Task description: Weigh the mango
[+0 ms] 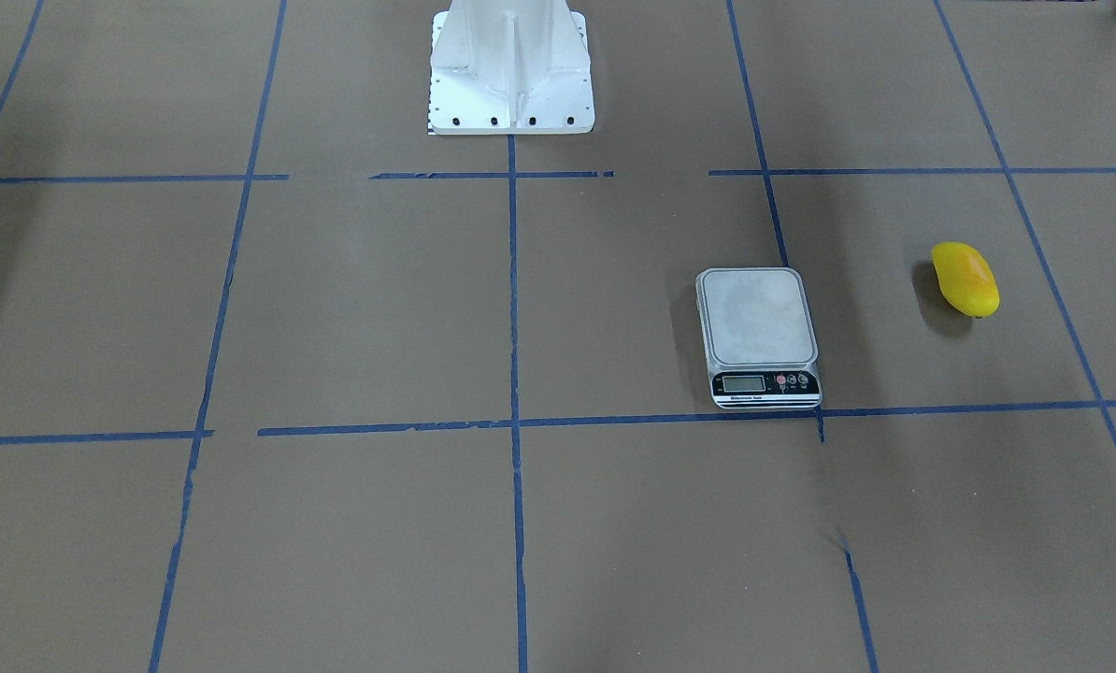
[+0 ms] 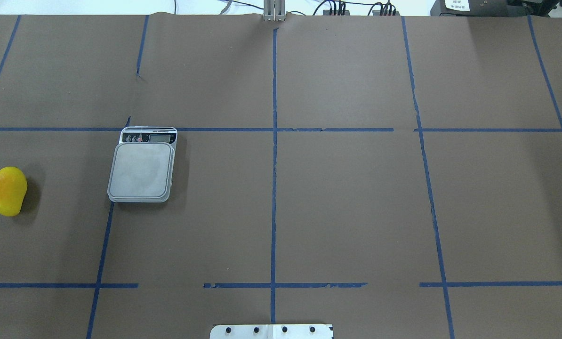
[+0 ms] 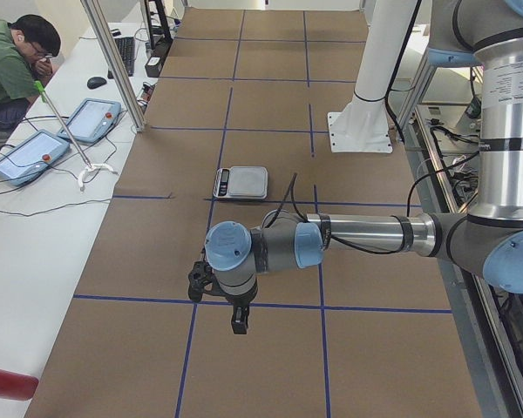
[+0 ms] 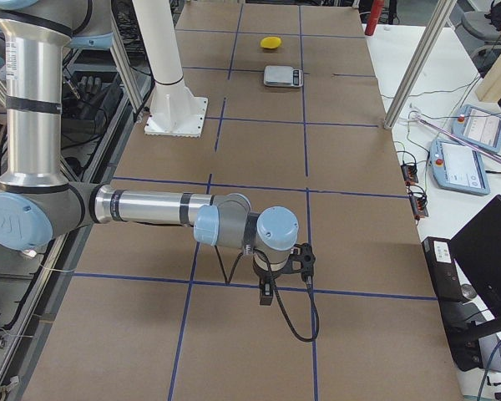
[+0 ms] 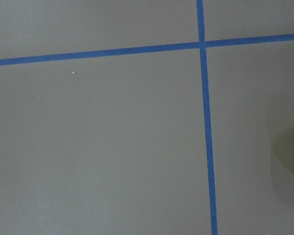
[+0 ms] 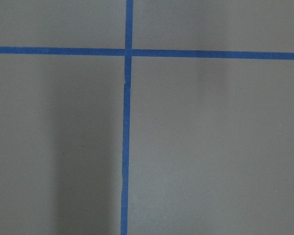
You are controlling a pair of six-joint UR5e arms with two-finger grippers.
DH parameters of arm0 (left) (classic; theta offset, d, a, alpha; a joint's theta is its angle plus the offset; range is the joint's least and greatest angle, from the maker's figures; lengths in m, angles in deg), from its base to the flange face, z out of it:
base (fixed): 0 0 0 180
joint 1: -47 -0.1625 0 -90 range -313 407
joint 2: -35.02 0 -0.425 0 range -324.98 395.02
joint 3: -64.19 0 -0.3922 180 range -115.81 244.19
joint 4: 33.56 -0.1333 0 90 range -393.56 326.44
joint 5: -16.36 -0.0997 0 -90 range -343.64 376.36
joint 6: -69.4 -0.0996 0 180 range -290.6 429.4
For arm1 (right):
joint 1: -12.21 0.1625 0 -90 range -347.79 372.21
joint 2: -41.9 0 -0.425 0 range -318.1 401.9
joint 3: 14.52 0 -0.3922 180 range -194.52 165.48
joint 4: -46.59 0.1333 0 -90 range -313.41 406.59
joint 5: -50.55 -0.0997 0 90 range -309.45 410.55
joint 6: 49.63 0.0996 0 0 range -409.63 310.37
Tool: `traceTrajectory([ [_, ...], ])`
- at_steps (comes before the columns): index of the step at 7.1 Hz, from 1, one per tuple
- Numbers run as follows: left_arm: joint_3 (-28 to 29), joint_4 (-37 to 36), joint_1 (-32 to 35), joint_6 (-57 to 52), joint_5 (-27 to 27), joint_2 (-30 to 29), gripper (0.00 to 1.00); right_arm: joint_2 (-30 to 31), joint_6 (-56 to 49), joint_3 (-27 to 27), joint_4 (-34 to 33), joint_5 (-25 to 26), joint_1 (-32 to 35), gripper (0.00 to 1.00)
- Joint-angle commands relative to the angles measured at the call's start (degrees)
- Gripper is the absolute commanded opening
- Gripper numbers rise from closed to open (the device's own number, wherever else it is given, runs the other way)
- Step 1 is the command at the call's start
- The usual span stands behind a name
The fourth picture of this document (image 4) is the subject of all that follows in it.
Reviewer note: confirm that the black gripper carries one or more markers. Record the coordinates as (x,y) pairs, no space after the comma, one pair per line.
(266,276)

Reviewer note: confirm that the yellow mango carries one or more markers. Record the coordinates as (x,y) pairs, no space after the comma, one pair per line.
(271,43)

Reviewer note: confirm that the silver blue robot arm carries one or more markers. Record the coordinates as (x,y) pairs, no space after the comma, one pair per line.
(38,203)

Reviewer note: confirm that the lower small circuit board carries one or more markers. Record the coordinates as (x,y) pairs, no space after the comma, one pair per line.
(418,201)

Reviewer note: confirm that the small circuit board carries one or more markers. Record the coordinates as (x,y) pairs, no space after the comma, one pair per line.
(418,201)
(409,173)

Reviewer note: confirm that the black desktop computer box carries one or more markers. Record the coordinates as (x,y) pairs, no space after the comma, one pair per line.
(443,272)

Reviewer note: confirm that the upper small circuit board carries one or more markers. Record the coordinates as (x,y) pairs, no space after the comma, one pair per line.
(409,173)

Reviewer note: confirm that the silver electronic kitchen scale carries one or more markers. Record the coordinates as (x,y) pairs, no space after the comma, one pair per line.
(283,76)

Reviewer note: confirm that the black laptop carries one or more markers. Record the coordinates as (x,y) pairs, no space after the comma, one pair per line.
(477,249)

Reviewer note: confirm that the lower teach pendant tablet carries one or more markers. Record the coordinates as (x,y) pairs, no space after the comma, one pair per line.
(458,168)

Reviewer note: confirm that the teach pendant tablet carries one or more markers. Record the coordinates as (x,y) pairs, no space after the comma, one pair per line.
(458,168)
(478,127)

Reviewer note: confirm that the pink metal rod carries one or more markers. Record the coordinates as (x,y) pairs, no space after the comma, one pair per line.
(461,141)

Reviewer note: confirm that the black foam tool case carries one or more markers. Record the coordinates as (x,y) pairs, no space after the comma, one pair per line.
(89,102)

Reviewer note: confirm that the upper teach pendant tablet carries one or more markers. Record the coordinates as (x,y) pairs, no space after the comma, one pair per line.
(478,127)

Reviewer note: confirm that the red fire extinguisher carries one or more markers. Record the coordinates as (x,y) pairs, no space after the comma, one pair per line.
(374,17)

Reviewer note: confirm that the grey office chair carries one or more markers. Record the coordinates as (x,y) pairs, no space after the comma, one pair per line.
(486,27)

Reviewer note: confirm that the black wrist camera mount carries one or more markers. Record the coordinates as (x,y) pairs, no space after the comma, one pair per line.
(302,261)

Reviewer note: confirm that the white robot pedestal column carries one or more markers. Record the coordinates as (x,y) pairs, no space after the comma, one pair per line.
(173,110)

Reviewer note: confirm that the aluminium frame post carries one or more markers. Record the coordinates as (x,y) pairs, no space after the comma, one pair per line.
(425,46)

